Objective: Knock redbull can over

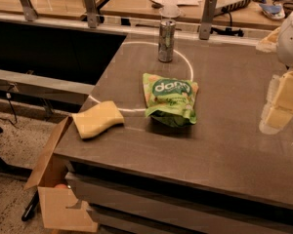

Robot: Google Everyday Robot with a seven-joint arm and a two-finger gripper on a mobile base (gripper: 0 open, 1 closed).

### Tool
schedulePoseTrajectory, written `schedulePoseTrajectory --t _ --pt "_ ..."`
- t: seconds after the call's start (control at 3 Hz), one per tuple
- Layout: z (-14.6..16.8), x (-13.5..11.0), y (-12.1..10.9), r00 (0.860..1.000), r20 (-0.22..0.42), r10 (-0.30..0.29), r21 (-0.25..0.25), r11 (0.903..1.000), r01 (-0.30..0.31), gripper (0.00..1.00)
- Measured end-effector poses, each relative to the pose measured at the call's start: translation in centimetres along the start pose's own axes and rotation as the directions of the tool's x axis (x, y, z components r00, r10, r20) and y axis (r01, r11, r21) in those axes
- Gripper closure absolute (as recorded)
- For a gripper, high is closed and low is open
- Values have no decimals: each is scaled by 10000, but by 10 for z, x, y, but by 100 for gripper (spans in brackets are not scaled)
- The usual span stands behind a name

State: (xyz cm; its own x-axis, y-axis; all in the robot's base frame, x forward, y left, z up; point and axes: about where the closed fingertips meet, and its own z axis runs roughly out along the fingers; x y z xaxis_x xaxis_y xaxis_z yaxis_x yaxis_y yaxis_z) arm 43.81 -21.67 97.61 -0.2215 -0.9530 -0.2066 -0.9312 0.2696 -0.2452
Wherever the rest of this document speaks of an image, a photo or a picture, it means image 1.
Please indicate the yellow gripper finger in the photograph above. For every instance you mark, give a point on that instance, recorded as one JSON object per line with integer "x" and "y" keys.
{"x": 268, "y": 44}
{"x": 278, "y": 111}

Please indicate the silver redbull can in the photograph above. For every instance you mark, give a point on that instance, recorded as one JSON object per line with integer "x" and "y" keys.
{"x": 166, "y": 40}

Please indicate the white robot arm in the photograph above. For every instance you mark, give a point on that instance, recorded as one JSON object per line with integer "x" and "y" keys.
{"x": 284, "y": 47}

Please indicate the blue white object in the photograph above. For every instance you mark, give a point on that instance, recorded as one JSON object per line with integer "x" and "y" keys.
{"x": 274, "y": 12}

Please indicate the grey power strip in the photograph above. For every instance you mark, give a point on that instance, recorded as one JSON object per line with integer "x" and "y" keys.
{"x": 230, "y": 5}

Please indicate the white face mask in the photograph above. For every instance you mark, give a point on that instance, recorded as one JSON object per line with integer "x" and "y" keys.
{"x": 170, "y": 11}

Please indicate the green snack bag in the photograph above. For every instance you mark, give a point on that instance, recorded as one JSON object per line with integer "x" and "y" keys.
{"x": 169, "y": 100}

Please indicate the yellow sponge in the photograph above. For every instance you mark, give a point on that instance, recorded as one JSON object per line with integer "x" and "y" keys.
{"x": 97, "y": 119}

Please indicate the orange ball in box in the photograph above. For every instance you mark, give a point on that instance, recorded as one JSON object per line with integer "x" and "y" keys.
{"x": 61, "y": 186}

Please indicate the cardboard box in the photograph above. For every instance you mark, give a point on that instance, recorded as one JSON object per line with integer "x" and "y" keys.
{"x": 60, "y": 208}

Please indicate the metal bracket post right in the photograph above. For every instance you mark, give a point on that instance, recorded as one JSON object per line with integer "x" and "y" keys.
{"x": 207, "y": 18}

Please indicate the metal bracket post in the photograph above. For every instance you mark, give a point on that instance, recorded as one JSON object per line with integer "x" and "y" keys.
{"x": 92, "y": 13}
{"x": 207, "y": 18}
{"x": 28, "y": 10}

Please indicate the metal bracket post middle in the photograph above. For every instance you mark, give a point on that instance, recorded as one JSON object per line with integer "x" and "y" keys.
{"x": 92, "y": 13}

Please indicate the metal bracket post left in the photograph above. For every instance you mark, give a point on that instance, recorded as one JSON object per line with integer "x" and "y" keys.
{"x": 28, "y": 10}

